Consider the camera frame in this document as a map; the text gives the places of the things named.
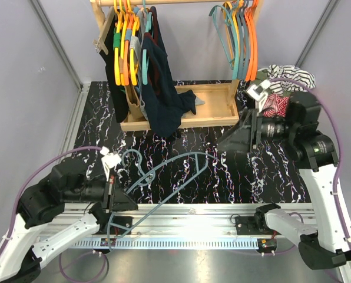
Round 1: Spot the purple cable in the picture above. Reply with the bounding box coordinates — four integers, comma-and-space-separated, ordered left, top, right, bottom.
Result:
266, 77, 351, 272
0, 146, 104, 266

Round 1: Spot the tan garment on rack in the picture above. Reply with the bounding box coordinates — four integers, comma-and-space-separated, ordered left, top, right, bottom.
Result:
124, 85, 148, 120

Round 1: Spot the black marble mat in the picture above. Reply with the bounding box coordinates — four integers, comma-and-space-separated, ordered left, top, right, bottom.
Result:
75, 81, 310, 204

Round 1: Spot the teal hanger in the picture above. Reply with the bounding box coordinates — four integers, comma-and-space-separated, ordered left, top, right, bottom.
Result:
208, 4, 240, 80

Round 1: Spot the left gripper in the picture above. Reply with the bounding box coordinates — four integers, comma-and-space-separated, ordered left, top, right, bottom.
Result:
64, 170, 139, 212

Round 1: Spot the black white striped tank top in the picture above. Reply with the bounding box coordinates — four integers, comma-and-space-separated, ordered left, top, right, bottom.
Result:
267, 64, 316, 96

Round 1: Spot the navy garment on rack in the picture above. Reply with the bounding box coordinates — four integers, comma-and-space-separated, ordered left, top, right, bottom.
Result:
141, 6, 196, 138

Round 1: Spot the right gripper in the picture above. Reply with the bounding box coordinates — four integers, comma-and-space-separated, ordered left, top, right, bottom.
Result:
217, 108, 297, 154

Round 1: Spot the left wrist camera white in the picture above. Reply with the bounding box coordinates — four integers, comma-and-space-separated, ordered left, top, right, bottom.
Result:
100, 146, 122, 179

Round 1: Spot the olive green shirt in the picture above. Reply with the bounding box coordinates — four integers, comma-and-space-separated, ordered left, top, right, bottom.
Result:
252, 68, 270, 88

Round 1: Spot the red striped tank top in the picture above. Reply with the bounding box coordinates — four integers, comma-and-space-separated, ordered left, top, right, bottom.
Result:
262, 94, 289, 117

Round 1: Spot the yellow hanger left group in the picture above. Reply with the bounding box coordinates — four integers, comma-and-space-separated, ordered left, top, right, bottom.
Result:
113, 1, 128, 86

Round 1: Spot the orange empty hanger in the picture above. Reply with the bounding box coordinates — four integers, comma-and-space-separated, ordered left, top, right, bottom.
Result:
244, 0, 258, 81

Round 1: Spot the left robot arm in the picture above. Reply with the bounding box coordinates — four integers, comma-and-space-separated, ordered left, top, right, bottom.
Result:
0, 157, 138, 282

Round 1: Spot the aluminium rail base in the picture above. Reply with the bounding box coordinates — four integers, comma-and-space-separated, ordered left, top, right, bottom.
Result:
37, 202, 347, 250

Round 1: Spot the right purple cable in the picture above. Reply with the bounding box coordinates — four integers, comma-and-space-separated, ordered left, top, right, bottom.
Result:
266, 77, 351, 272

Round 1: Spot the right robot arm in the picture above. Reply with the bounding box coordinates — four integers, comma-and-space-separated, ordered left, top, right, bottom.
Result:
217, 91, 351, 270

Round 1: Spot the blue grey hanger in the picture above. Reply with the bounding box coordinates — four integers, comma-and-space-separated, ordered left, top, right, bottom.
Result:
107, 149, 219, 251

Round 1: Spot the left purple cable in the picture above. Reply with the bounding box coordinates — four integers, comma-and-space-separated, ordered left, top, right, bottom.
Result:
0, 146, 104, 266

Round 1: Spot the wooden clothes rack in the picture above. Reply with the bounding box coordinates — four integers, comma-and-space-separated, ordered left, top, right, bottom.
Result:
90, 0, 264, 133

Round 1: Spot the black garment on rack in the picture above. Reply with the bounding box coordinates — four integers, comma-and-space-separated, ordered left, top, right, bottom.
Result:
100, 18, 128, 123

